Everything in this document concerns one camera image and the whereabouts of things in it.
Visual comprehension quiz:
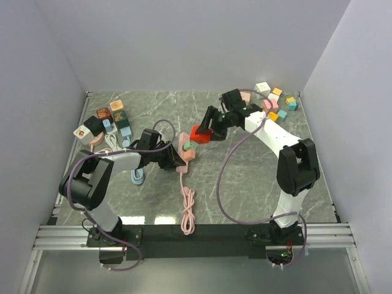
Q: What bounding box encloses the white power strip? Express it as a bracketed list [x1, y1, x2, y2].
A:
[105, 122, 118, 135]

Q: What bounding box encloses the light blue power strip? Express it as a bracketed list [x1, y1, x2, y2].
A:
[120, 126, 132, 148]

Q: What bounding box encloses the small blue plug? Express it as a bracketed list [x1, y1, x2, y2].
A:
[102, 119, 113, 132]

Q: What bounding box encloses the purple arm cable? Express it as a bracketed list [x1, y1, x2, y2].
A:
[216, 88, 307, 268]
[66, 119, 177, 272]

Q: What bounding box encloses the small cyan plug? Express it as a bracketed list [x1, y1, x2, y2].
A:
[288, 102, 299, 111]

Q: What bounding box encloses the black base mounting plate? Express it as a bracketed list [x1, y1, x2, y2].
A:
[86, 224, 304, 261]

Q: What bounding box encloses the red cube plug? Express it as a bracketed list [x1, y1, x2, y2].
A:
[189, 126, 212, 145]

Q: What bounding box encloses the black cube plug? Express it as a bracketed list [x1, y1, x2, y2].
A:
[83, 116, 105, 137]

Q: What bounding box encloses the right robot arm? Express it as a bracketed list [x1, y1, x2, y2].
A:
[190, 89, 320, 244]

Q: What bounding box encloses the aluminium rail frame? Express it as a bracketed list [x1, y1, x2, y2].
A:
[18, 90, 368, 294]

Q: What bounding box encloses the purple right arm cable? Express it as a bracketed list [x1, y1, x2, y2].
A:
[216, 88, 307, 268]

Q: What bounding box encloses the yellow cube plug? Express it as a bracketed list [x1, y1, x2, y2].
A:
[268, 112, 279, 122]

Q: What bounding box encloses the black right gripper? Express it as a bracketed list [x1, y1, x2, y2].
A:
[196, 105, 234, 141]

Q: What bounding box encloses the small teal plug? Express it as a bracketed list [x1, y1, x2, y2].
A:
[277, 110, 287, 121]

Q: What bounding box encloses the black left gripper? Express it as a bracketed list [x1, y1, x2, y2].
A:
[149, 141, 185, 170]

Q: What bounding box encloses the beige cube plug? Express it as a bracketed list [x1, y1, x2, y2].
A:
[110, 100, 124, 113]

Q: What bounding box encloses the dark green cube plug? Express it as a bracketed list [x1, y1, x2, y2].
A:
[113, 110, 130, 129]

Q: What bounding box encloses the small yellow green plug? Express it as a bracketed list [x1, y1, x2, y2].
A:
[285, 97, 296, 104]

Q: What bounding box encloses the small salmon plug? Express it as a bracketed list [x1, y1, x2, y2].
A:
[183, 149, 196, 162]

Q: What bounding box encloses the pink power strip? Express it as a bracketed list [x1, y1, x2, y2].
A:
[176, 132, 196, 174]
[89, 132, 105, 147]

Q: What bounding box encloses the maroon patterned cube plug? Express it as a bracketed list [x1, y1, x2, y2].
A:
[96, 107, 113, 123]

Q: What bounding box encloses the small orange plug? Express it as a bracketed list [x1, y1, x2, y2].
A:
[272, 88, 282, 96]

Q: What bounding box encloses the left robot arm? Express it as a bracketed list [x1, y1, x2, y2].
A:
[59, 129, 186, 246]

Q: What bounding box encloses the white cartoon cube plug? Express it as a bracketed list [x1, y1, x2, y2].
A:
[73, 125, 94, 145]

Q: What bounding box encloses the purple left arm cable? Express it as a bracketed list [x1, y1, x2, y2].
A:
[66, 119, 177, 272]

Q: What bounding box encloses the light pink cube plug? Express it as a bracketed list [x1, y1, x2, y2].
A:
[241, 92, 251, 105]

